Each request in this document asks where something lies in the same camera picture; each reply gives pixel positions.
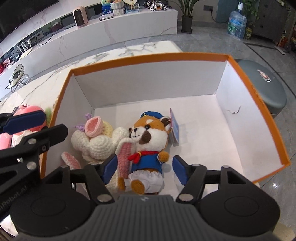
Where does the brown teddy bear in pot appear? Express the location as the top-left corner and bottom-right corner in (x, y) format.
(110, 0), (125, 16)

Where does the white pink crochet bunny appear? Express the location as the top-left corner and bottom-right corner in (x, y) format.
(61, 113), (137, 193)

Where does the orange cardboard box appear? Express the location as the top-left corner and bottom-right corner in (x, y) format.
(42, 53), (290, 182)

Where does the blue water jug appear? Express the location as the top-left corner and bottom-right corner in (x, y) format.
(227, 2), (247, 39)

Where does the pink desktop heater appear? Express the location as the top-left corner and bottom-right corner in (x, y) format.
(73, 6), (88, 28)

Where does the pink fluffy peach plush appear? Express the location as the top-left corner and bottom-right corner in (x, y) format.
(1, 104), (52, 150)

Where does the black wall television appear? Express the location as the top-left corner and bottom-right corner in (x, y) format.
(0, 0), (59, 41)

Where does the dark grey drawer cabinet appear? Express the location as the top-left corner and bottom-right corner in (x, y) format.
(252, 0), (288, 42)

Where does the small white desk fan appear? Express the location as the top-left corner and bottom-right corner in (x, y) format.
(4, 64), (32, 93)

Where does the white wifi router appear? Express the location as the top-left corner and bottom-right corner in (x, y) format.
(16, 38), (32, 55)

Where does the white marble tv console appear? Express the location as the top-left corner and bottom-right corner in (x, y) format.
(1, 9), (178, 97)

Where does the grey green trash bin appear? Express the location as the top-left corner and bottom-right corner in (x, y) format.
(235, 59), (287, 118)

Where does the red panda sailor plush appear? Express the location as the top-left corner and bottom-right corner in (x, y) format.
(115, 111), (172, 195)

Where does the potted long-leaf plant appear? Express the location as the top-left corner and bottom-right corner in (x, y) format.
(171, 0), (200, 34)

